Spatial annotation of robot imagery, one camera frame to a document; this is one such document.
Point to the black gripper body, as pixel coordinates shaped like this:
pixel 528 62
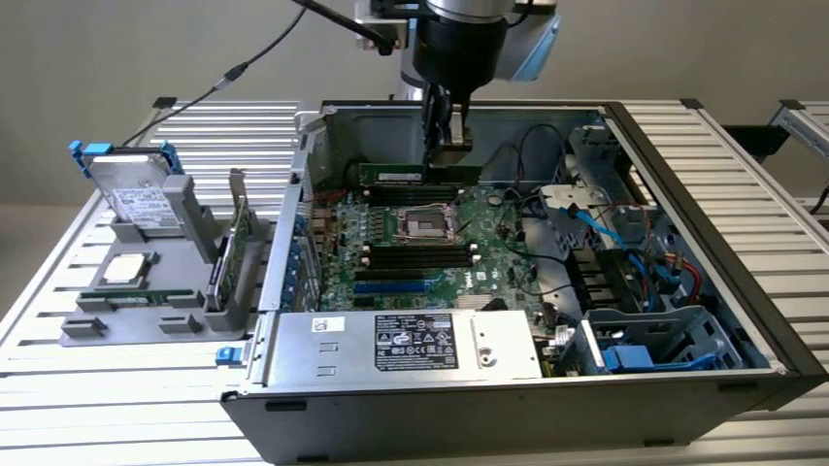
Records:
pixel 459 53

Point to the green RAM stick white label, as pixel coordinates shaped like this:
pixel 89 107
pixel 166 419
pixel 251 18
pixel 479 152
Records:
pixel 388 175

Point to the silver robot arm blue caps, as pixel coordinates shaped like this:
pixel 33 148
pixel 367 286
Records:
pixel 531 48

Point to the black RAM slot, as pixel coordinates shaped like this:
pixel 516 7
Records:
pixel 420 253
pixel 413 188
pixel 413 198
pixel 420 265
pixel 420 259
pixel 413 193
pixel 420 247

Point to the CPU socket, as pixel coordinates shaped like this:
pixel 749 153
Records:
pixel 420 223

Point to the silver disk bay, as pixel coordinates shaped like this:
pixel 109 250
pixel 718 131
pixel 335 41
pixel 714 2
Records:
pixel 588 160

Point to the green motherboard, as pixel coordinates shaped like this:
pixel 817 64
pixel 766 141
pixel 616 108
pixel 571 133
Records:
pixel 492 242

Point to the black expansion slot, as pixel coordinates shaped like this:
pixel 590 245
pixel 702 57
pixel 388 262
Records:
pixel 388 276

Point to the blue expansion slot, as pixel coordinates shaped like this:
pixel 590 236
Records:
pixel 388 287

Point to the silver chipset heat sink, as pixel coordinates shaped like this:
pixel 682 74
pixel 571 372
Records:
pixel 475 303

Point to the black fan shroud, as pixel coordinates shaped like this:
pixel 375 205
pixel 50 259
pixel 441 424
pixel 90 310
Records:
pixel 604 281

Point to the black box beside table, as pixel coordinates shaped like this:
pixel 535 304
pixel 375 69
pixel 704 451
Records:
pixel 754 140

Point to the hard disk with blue rails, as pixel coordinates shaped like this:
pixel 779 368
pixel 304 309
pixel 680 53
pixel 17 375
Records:
pixel 132 194

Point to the silver power supply unit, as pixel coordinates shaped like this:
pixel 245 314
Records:
pixel 349 359

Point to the grey parts rack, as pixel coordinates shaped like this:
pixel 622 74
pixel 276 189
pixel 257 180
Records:
pixel 174 272

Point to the grey drive cage blue latch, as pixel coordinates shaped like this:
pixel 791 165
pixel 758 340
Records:
pixel 654 335

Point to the metal slat side table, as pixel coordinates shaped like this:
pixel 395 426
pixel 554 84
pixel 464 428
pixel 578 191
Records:
pixel 802 126

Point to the silver CPU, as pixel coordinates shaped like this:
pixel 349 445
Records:
pixel 125 269

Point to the blue case latch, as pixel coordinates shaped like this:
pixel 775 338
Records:
pixel 227 354

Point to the open black PC case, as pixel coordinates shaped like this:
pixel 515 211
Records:
pixel 452 427

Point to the graphics card with metal bracket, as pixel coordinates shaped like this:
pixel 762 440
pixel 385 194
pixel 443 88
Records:
pixel 228 262

